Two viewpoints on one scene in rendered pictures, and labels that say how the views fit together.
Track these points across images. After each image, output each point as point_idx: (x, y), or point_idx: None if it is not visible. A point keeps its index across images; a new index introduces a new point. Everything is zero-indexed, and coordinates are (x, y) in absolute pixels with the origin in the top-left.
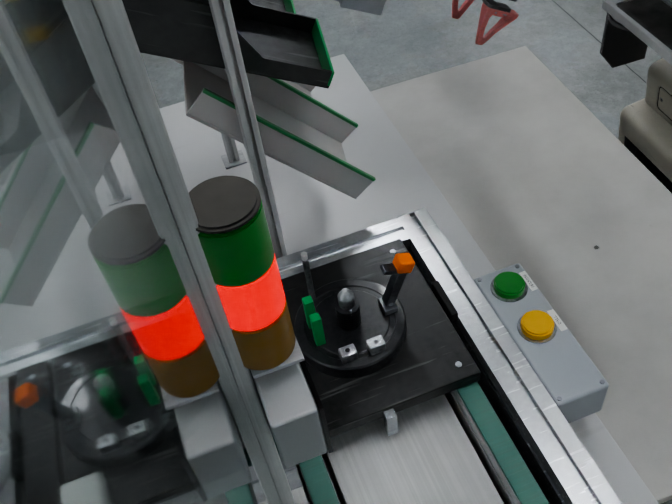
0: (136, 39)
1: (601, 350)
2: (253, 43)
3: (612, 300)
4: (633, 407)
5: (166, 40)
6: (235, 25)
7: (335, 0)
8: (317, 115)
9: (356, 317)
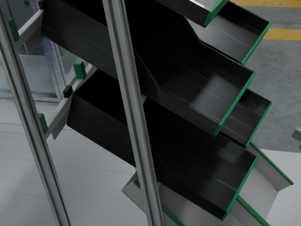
0: (92, 134)
1: None
2: (190, 160)
3: None
4: None
5: (110, 142)
6: (188, 140)
7: (299, 141)
8: (250, 220)
9: None
